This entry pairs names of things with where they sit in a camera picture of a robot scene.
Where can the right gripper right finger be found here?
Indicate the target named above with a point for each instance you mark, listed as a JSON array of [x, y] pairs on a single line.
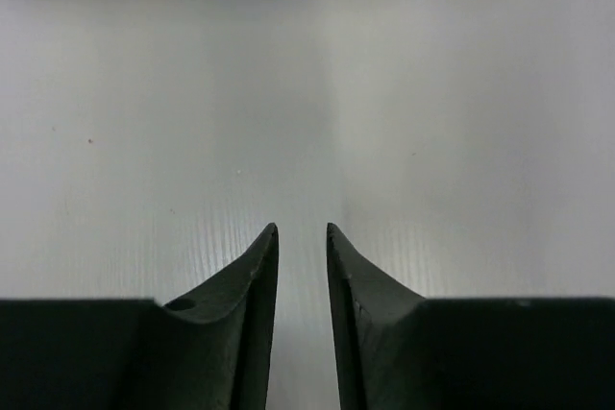
[[395, 349]]

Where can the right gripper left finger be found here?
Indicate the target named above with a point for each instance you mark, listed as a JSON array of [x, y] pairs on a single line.
[[207, 349]]

